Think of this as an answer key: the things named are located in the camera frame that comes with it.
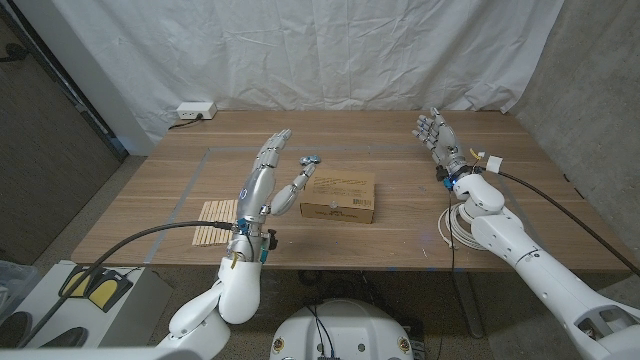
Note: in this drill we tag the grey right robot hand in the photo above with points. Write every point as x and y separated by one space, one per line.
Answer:
444 142

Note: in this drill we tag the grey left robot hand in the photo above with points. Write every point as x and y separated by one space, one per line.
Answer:
257 190

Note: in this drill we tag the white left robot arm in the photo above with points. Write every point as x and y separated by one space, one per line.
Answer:
240 290

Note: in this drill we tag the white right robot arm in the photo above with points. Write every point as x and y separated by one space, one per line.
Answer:
530 260

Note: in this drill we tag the cardboard packing box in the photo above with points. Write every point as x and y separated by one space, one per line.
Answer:
345 195

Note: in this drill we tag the wooden slat mat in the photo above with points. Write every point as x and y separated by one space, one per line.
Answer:
215 220

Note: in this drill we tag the small blue-grey toy object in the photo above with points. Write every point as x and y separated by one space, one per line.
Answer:
314 159

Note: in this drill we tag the white power strip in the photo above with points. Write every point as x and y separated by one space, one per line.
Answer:
196 110

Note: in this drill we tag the grey table leg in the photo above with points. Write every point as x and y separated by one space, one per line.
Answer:
469 305
215 290

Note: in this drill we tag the white backdrop cloth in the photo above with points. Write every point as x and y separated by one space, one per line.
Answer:
310 50

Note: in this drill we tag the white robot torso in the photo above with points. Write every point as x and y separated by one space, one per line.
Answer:
350 330

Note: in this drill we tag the white floor platform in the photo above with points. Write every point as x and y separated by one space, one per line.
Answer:
135 320

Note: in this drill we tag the yellow black foot pedal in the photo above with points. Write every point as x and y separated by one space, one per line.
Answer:
75 282
107 292

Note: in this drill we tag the black oval foot pad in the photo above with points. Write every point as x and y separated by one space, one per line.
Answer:
12 329
65 337

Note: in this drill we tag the clear plastic bin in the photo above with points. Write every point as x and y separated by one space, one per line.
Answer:
15 285

